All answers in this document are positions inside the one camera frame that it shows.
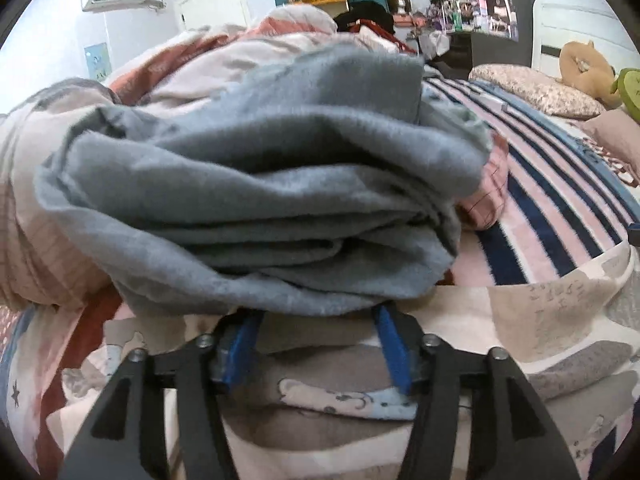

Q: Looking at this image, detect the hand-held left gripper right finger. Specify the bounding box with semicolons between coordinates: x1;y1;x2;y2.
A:
372;302;583;480

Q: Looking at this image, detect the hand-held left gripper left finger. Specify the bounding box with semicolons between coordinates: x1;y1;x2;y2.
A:
57;310;266;480

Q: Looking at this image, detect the pink checked garment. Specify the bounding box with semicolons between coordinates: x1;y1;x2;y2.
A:
457;135;511;231

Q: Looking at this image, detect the pink navy striped blanket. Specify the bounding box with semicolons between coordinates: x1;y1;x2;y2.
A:
30;77;640;461

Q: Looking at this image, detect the pink striped quilt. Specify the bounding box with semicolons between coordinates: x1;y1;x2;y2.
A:
0;2;418;311

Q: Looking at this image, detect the patterned bed sheet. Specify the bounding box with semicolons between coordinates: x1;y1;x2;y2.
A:
0;79;640;461

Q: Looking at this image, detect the light grey garment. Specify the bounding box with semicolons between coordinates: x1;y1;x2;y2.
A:
420;80;496;161

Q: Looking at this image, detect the floral pillow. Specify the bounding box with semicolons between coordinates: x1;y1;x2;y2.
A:
469;63;606;120

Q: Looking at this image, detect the pink pillow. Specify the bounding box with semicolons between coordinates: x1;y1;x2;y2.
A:
582;107;640;181

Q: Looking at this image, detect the tan plush toy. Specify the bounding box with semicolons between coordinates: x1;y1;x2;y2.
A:
558;40;621;106

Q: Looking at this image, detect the dark cloth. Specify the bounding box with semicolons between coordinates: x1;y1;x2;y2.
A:
334;2;396;36

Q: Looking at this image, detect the white door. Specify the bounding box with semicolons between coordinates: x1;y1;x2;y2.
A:
177;0;251;31

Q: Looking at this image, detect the green plush toy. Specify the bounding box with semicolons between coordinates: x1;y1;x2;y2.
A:
617;67;640;121

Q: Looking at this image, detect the yellow wooden cabinet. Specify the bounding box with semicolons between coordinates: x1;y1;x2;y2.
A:
287;0;351;13

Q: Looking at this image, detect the white headboard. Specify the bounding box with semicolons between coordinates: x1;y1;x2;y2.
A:
531;0;636;81

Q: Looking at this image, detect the wall poster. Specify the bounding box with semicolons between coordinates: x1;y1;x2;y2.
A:
84;42;110;81

